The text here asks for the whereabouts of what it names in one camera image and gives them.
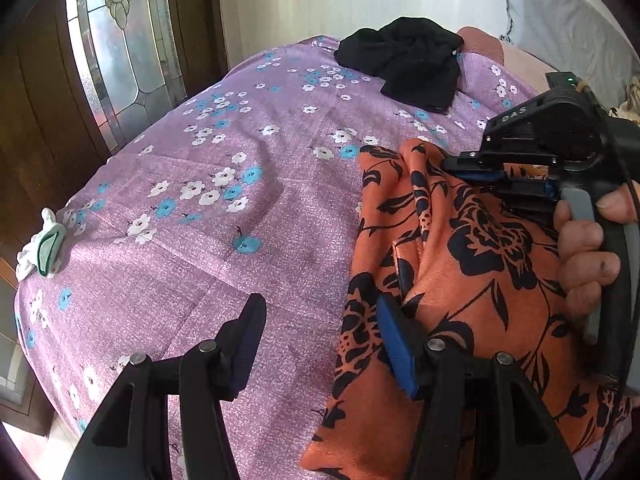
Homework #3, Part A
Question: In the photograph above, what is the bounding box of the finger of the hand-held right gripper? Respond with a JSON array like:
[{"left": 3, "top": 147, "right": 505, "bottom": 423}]
[
  {"left": 492, "top": 176, "right": 565, "bottom": 217},
  {"left": 440, "top": 151, "right": 507, "bottom": 182}
]

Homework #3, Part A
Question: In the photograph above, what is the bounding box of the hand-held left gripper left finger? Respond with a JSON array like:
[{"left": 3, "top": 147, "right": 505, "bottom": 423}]
[{"left": 62, "top": 292, "right": 267, "bottom": 480}]

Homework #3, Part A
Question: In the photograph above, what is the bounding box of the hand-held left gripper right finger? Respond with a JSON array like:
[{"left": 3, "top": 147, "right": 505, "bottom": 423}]
[{"left": 377, "top": 294, "right": 581, "bottom": 480}]

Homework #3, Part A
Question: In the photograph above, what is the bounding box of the orange black floral garment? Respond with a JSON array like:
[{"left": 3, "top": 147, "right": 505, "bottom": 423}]
[{"left": 300, "top": 140, "right": 633, "bottom": 480}]

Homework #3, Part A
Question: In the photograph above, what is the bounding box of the person's right hand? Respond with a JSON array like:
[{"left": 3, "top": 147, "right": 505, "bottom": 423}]
[{"left": 557, "top": 180, "right": 640, "bottom": 323}]

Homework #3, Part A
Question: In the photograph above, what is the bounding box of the cream patterned cloth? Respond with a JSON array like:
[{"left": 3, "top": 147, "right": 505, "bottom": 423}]
[{"left": 617, "top": 76, "right": 640, "bottom": 126}]

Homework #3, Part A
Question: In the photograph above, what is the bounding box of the pink mattress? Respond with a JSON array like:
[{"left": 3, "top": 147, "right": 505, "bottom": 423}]
[{"left": 457, "top": 26, "right": 558, "bottom": 98}]

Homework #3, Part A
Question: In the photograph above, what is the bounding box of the grey cloth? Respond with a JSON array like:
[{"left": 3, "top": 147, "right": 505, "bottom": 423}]
[{"left": 502, "top": 0, "right": 640, "bottom": 121}]

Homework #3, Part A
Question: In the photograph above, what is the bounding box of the purple floral bedsheet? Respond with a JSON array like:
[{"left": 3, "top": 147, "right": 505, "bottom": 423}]
[{"left": 14, "top": 35, "right": 616, "bottom": 480}]

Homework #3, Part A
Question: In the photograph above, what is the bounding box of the white green small cloth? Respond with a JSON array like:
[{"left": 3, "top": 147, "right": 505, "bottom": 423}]
[{"left": 16, "top": 208, "right": 67, "bottom": 282}]

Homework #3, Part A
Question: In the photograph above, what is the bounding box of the stained glass window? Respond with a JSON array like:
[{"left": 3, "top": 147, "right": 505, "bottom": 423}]
[{"left": 65, "top": 0, "right": 187, "bottom": 155}]

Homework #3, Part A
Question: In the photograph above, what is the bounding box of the black cable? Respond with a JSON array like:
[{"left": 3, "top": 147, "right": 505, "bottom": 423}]
[{"left": 497, "top": 0, "right": 523, "bottom": 45}]

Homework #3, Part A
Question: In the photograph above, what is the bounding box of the wooden window frame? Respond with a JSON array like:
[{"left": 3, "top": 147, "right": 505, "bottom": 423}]
[{"left": 0, "top": 0, "right": 231, "bottom": 241}]

